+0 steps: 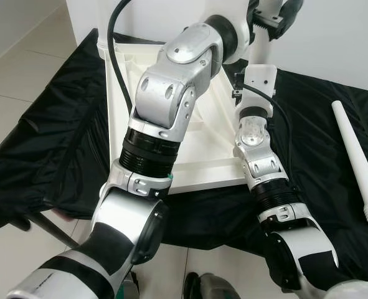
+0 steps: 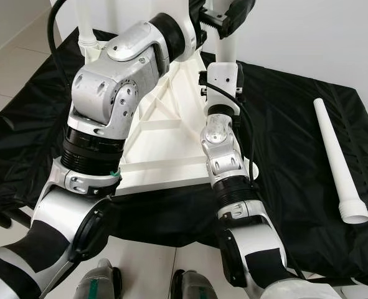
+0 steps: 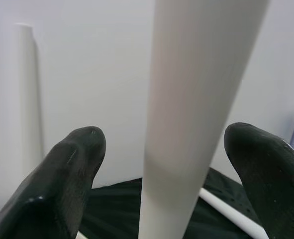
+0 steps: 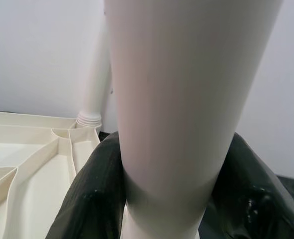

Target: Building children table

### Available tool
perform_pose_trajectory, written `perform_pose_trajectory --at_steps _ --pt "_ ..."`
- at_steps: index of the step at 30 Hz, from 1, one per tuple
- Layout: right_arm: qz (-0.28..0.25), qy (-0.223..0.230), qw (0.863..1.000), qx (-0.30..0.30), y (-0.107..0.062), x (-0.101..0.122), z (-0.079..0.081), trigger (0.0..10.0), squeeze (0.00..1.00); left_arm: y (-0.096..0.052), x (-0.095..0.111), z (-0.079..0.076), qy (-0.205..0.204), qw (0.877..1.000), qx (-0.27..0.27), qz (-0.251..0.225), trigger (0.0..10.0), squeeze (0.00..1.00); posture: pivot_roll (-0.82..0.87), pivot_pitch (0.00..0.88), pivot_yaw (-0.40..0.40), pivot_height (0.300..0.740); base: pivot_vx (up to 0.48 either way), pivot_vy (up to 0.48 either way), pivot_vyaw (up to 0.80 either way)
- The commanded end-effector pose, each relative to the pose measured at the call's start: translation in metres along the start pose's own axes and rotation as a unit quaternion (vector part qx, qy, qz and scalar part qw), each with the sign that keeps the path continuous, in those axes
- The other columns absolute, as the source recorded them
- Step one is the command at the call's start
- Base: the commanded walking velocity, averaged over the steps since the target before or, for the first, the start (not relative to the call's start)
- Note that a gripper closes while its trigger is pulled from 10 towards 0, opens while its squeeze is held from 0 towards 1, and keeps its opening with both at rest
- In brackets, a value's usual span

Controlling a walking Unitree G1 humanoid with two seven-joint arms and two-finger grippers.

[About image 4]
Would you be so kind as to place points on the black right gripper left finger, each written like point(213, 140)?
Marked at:
point(92, 199)

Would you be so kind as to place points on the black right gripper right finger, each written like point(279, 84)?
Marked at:
point(248, 204)

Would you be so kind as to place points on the white plastic children table top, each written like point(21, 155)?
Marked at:
point(37, 174)

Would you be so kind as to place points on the white tapered plastic table leg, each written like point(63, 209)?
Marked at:
point(94, 82)
point(181, 99)

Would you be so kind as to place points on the black table cloth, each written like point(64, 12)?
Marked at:
point(293, 181)

